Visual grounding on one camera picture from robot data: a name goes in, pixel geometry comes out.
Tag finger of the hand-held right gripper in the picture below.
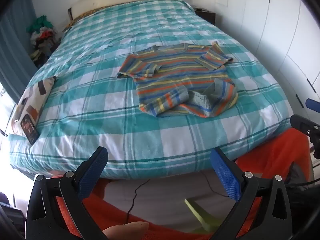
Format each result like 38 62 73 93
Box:
290 114 320 137
305 98 320 111

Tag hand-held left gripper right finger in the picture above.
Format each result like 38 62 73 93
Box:
209 147 292 240

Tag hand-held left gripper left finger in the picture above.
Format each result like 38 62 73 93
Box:
25 146 108 240

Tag striped knit sweater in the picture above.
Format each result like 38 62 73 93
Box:
117 41 239 118

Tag pile of colourful clothes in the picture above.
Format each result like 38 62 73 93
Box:
26 15 62 67

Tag light green plastic piece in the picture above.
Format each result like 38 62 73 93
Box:
184 197 225 230

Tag person's bare knee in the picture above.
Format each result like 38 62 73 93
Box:
102 221 149 240

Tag teal checked blanket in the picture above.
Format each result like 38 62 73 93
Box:
9 0 294 180

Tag black smartphone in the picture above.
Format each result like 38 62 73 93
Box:
20 114 40 145

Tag white wardrobe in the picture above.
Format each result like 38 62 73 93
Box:
215 0 320 120

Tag beige patterned pillow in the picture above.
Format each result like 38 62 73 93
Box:
11 76 57 139

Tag dark wooden nightstand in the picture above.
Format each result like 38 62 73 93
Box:
194 7 216 25

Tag blue-grey curtain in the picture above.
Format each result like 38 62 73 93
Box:
0 0 39 100

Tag thin black cable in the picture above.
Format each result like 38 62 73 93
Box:
126 179 150 224
202 172 225 197

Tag thick black cable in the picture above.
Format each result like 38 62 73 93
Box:
287 179 320 188

